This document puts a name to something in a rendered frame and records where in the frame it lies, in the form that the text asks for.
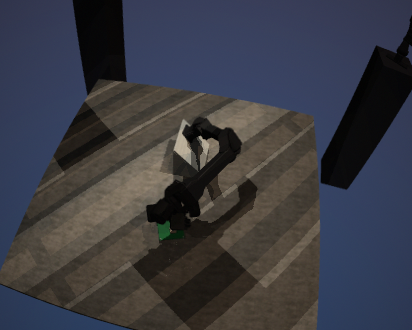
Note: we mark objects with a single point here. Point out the green circuit board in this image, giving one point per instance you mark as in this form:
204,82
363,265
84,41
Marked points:
166,233

